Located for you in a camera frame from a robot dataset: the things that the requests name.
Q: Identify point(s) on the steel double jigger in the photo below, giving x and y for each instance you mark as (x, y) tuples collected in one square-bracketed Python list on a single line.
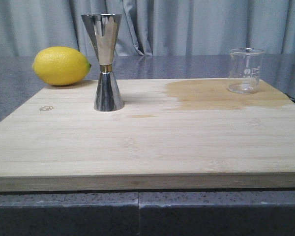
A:
[(103, 30)]

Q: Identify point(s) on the glass beaker with liquid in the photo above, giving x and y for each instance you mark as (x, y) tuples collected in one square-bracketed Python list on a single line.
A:
[(245, 67)]

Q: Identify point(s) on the wooden cutting board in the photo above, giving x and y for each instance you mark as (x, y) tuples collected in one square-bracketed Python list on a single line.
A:
[(170, 134)]

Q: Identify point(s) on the yellow lemon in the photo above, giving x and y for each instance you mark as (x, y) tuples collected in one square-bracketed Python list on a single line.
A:
[(60, 66)]

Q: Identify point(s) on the grey curtain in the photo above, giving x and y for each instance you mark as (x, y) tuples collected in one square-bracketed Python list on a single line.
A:
[(150, 27)]

